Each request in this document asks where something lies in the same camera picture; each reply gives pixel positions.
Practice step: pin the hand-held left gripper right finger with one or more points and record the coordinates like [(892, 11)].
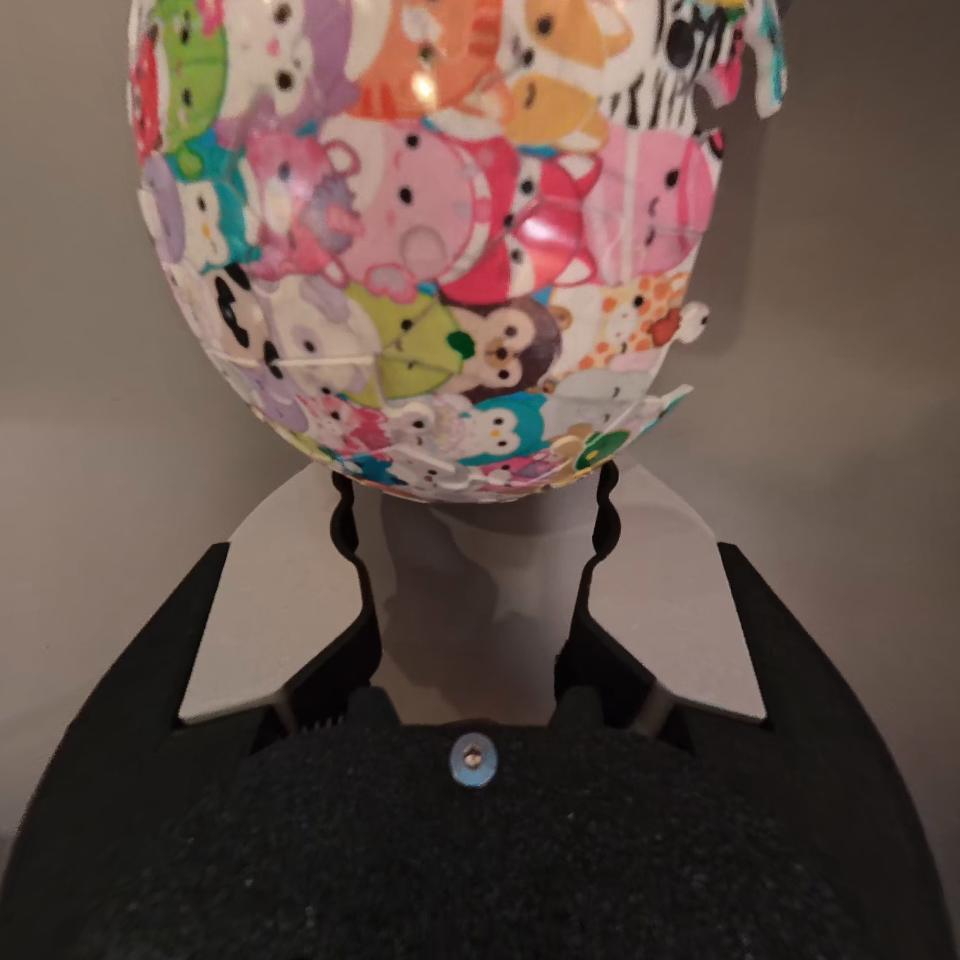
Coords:
[(683, 630)]

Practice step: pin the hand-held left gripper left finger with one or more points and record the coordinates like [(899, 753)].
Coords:
[(270, 630)]

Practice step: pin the colourful puzzle ball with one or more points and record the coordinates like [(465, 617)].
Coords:
[(435, 225)]

